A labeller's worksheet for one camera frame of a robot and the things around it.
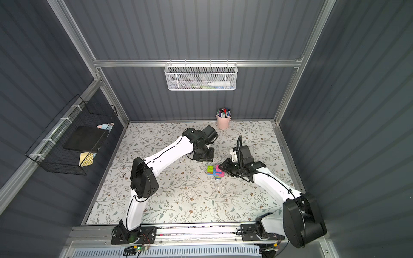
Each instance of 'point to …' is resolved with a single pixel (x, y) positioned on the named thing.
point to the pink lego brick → (221, 174)
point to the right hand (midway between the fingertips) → (221, 169)
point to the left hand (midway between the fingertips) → (212, 162)
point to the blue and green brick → (218, 178)
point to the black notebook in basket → (86, 138)
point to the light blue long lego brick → (213, 173)
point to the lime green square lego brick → (210, 169)
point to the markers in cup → (223, 113)
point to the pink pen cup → (223, 123)
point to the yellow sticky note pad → (86, 159)
